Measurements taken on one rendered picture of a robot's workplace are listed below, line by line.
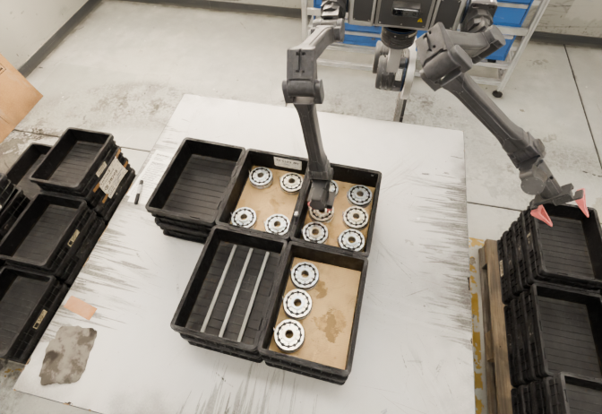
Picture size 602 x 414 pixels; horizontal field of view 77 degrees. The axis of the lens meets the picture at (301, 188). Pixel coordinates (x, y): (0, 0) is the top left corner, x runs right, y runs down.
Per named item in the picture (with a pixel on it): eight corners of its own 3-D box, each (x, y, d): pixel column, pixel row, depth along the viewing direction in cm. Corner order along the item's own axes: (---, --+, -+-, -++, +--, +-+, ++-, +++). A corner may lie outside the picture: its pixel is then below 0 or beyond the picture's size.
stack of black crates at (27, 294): (30, 280, 216) (4, 264, 198) (77, 291, 212) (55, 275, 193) (-17, 354, 194) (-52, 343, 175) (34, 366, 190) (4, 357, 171)
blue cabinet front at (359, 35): (313, 39, 316) (313, -31, 270) (400, 48, 306) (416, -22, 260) (313, 41, 315) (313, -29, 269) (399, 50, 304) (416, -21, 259)
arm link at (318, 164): (322, 73, 103) (285, 73, 106) (318, 88, 100) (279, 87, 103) (336, 171, 137) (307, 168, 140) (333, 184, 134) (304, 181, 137)
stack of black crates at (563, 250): (494, 239, 225) (530, 197, 188) (548, 248, 221) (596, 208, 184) (501, 305, 202) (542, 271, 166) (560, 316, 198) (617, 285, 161)
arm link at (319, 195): (332, 165, 133) (309, 163, 135) (327, 191, 127) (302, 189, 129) (335, 185, 143) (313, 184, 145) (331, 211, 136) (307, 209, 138)
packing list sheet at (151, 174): (152, 149, 198) (152, 149, 198) (193, 156, 195) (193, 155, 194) (123, 201, 180) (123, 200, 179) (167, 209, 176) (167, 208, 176)
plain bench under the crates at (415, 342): (210, 167, 281) (184, 92, 223) (430, 202, 258) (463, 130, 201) (100, 409, 191) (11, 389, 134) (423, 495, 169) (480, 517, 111)
